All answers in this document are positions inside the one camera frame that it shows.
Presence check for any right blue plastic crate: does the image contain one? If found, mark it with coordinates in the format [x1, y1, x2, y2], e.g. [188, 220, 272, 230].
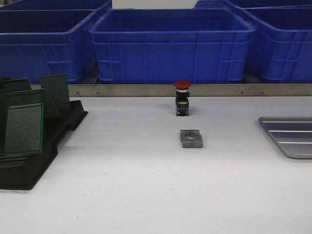
[242, 7, 312, 84]

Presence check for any centre blue plastic crate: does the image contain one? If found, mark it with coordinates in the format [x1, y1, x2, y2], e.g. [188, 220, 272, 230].
[90, 9, 254, 84]

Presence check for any rear right green circuit board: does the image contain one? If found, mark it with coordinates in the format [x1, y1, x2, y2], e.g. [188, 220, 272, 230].
[40, 74, 71, 112]

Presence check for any left blue plastic crate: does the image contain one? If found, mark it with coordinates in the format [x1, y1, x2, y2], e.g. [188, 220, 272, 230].
[0, 10, 98, 84]

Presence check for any grey metal clamp block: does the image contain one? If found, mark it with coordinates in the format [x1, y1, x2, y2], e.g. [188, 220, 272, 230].
[180, 129, 203, 148]

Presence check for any silver metal tray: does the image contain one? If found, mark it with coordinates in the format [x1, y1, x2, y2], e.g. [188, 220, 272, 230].
[258, 117, 312, 159]

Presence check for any far right blue crate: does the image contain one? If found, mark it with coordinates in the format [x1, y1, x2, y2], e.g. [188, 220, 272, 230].
[194, 0, 312, 9]

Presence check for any rear left green circuit board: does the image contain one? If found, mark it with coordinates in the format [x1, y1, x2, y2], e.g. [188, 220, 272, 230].
[0, 78, 31, 91]

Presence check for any far left green circuit board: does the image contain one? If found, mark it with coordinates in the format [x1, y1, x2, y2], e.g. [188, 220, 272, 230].
[0, 89, 11, 142]

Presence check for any red emergency stop button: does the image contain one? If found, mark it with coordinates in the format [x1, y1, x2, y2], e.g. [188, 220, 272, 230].
[175, 81, 192, 117]

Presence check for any blue plastic crate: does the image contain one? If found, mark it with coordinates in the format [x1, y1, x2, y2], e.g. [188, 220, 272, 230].
[0, 10, 98, 84]
[242, 7, 312, 84]
[90, 9, 254, 84]

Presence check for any black slotted board rack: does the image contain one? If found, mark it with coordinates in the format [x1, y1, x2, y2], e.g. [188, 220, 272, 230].
[0, 100, 87, 190]

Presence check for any green perforated circuit board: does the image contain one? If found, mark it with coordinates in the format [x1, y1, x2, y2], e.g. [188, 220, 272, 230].
[4, 103, 43, 155]
[9, 89, 61, 119]

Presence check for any far left blue crate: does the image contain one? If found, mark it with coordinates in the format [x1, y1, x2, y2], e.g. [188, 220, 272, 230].
[0, 0, 112, 10]

